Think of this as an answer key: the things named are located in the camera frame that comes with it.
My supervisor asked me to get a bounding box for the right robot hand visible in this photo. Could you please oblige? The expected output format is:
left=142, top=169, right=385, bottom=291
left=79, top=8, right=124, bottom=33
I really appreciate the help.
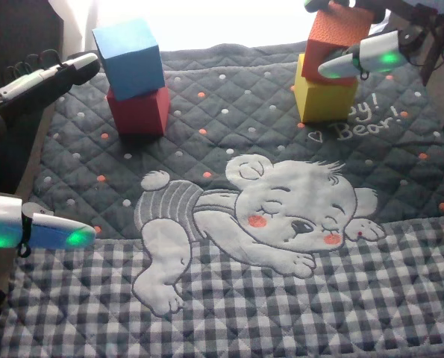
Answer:
left=303, top=0, right=410, bottom=80

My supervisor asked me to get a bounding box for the yellow foam cube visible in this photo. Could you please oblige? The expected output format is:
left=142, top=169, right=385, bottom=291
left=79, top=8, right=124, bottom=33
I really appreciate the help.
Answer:
left=295, top=53, right=360, bottom=123

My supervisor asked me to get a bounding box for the grey quilt with printed bear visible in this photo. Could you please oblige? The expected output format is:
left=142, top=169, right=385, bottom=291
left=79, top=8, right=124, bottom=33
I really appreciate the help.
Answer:
left=0, top=40, right=444, bottom=358

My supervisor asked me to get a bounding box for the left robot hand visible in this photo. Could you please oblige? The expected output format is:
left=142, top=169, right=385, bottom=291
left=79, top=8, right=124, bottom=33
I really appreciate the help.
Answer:
left=0, top=50, right=101, bottom=258

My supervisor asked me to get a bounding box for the blue foam cube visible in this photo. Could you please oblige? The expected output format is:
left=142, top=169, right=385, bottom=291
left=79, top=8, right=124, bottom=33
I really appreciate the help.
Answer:
left=92, top=18, right=166, bottom=101

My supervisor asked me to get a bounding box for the red foam cube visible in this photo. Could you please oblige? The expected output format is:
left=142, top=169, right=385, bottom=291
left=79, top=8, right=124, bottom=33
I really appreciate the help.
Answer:
left=106, top=87, right=170, bottom=135

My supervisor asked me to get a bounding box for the orange foam cube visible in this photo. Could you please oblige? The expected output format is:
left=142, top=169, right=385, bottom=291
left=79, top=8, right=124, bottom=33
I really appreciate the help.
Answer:
left=305, top=9, right=375, bottom=81

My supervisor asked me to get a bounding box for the black stand leg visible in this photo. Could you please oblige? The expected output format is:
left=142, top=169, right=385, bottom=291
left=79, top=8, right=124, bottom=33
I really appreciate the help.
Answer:
left=422, top=22, right=444, bottom=87

